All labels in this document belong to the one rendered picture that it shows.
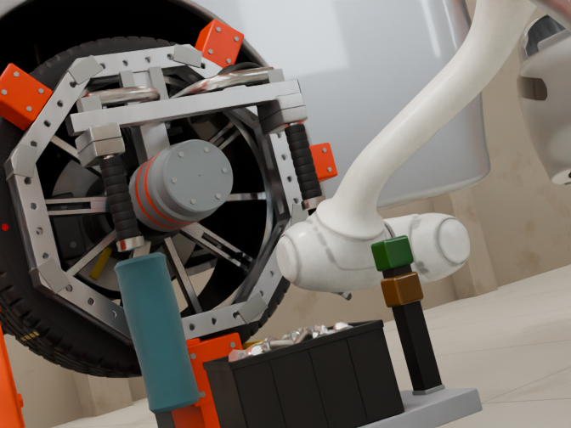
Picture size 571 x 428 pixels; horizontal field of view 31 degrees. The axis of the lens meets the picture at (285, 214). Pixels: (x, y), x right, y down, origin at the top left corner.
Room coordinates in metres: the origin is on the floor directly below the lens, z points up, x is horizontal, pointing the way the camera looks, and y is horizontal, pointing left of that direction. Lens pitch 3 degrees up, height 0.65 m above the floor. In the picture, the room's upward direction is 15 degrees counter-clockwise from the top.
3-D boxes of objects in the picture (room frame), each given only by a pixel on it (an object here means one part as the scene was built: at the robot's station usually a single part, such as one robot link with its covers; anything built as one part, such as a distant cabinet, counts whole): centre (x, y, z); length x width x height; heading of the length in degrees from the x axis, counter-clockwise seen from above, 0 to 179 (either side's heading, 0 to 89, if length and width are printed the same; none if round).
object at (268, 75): (1.83, 0.06, 1.03); 0.19 x 0.18 x 0.11; 28
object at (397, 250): (1.37, -0.13, 0.64); 0.04 x 0.04 x 0.04; 28
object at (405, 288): (1.37, -0.13, 0.59); 0.04 x 0.04 x 0.04; 28
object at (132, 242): (1.61, 0.25, 0.83); 0.04 x 0.04 x 0.16
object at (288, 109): (1.79, -0.04, 0.93); 0.09 x 0.05 x 0.05; 28
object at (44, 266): (1.89, 0.21, 0.85); 0.54 x 0.07 x 0.54; 118
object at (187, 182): (1.83, 0.17, 0.85); 0.21 x 0.14 x 0.14; 28
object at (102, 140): (1.63, 0.26, 0.93); 0.09 x 0.05 x 0.05; 28
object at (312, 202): (1.77, -0.05, 0.83); 0.04 x 0.04 x 0.16
